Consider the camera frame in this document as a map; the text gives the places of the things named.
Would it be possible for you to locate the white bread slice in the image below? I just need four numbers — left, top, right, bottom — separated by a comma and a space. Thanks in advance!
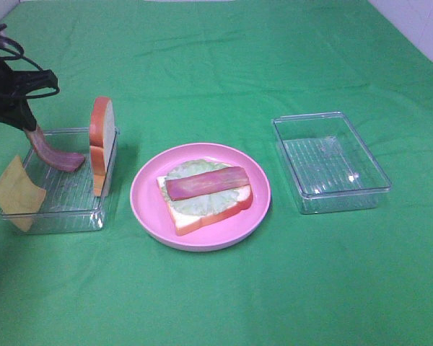
155, 155, 255, 237

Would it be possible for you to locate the clear plastic tray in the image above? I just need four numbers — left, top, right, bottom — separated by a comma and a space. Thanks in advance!
271, 112, 392, 214
0, 125, 121, 236

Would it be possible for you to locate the pink round plate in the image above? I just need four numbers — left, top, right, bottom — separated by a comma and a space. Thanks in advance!
130, 143, 271, 252

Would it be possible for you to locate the clear left plastic tray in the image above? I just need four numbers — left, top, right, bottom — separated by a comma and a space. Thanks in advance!
0, 125, 121, 236

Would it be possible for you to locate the green tablecloth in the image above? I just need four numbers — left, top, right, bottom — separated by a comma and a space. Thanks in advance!
0, 1, 433, 345

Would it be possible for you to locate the green lettuce leaf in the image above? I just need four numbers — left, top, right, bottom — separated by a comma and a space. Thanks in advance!
157, 159, 250, 216

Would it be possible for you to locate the brown bacon strip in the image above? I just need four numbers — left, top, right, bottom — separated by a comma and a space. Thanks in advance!
23, 126, 85, 172

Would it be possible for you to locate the bread slice left tray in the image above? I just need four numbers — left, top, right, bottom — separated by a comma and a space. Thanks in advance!
89, 97, 115, 197

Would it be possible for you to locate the clear right plastic tray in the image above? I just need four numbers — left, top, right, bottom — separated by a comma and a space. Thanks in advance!
271, 112, 392, 214

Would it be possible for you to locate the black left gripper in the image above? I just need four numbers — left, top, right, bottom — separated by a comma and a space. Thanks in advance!
0, 24, 60, 130

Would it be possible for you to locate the yellow cheese slice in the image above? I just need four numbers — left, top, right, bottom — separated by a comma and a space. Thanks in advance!
0, 155, 46, 232

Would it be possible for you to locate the red ham strip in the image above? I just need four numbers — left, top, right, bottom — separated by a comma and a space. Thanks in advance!
165, 167, 250, 200

